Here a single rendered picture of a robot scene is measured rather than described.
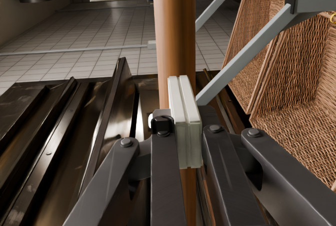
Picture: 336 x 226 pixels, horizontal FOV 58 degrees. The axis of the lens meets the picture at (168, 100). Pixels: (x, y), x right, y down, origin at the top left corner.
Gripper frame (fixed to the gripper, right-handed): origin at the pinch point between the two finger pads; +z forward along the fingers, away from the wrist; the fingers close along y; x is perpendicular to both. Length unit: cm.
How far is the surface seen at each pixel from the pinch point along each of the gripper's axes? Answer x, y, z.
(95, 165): -42, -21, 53
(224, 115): -52, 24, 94
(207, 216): -20.3, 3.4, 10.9
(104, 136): -42, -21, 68
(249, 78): -50, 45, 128
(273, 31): -4.7, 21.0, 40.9
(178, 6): 6.2, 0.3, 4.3
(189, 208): -12.3, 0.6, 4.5
